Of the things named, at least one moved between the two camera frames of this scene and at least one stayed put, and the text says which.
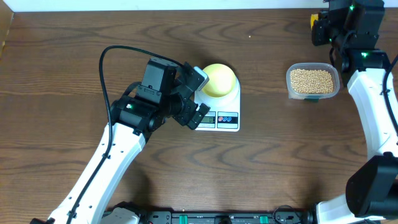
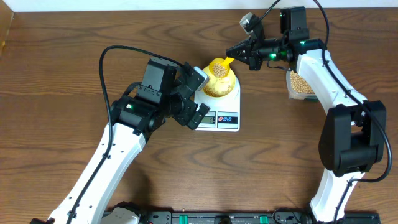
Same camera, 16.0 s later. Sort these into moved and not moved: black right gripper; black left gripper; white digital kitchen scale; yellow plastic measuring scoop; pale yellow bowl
Moved: yellow plastic measuring scoop; black right gripper
Not moved: white digital kitchen scale; pale yellow bowl; black left gripper
